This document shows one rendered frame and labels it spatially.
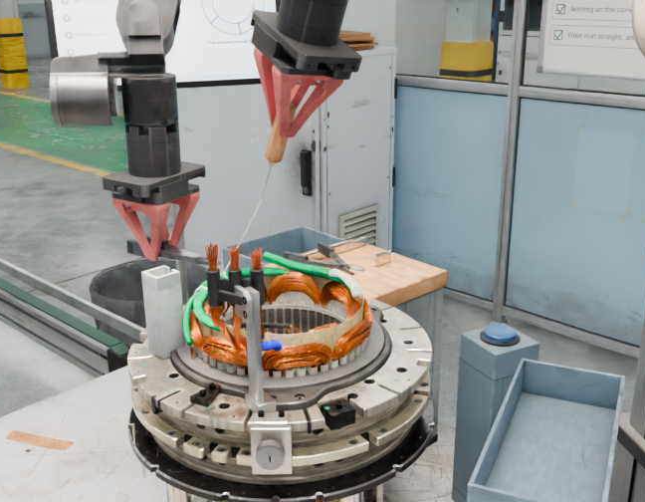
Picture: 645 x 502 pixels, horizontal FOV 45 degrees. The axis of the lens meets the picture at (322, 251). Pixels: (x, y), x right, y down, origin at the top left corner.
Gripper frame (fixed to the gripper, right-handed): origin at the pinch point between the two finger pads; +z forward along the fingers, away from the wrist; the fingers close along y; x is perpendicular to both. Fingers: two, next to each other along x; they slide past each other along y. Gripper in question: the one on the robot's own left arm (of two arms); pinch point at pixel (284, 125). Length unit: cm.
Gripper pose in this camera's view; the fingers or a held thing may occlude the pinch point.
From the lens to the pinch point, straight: 75.2
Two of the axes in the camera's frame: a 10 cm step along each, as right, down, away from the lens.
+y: 4.8, 5.8, -6.6
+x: 8.4, -0.9, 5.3
